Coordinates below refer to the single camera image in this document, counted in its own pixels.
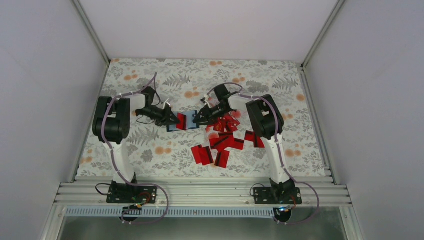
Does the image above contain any red card far right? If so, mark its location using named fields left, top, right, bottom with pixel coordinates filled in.
left=244, top=130, right=265, bottom=149

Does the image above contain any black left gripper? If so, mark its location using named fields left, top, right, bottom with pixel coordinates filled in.
left=136, top=105, right=180, bottom=127

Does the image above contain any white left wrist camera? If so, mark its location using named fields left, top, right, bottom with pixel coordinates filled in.
left=162, top=98, right=172, bottom=110

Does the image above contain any red card front middle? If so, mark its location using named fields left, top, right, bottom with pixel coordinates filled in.
left=199, top=146, right=214, bottom=166

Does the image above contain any aluminium right corner post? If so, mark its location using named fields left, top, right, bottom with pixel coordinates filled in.
left=301, top=0, right=346, bottom=70

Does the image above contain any red card pile centre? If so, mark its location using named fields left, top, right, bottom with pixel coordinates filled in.
left=209, top=132, right=245, bottom=152

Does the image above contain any aluminium left corner post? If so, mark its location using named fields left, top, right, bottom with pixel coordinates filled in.
left=71, top=0, right=111, bottom=66

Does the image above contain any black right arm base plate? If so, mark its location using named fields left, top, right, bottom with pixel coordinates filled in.
left=251, top=187, right=303, bottom=205

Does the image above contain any navy blue card holder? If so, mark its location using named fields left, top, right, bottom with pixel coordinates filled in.
left=166, top=110, right=200, bottom=133

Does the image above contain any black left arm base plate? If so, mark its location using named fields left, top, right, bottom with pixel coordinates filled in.
left=106, top=181, right=158, bottom=204

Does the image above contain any red chip card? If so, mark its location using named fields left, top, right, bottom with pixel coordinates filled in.
left=213, top=115, right=241, bottom=133

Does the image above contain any grey slotted cable duct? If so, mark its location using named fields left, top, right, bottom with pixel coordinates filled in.
left=64, top=206, right=274, bottom=219

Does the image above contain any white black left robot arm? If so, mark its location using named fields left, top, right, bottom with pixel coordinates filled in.
left=92, top=86, right=180, bottom=203

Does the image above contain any aluminium front rail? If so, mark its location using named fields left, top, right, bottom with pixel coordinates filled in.
left=54, top=176, right=352, bottom=207

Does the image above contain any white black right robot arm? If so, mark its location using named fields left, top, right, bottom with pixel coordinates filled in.
left=193, top=83, right=293, bottom=204

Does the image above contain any red card front bottom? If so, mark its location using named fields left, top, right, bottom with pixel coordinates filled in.
left=214, top=150, right=230, bottom=169

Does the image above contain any red card front left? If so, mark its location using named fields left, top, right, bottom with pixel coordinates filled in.
left=191, top=145, right=203, bottom=164

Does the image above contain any aluminium corner post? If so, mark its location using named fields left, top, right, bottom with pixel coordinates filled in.
left=301, top=0, right=346, bottom=70
left=71, top=0, right=111, bottom=66

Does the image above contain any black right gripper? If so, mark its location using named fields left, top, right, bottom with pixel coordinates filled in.
left=193, top=104, right=231, bottom=127

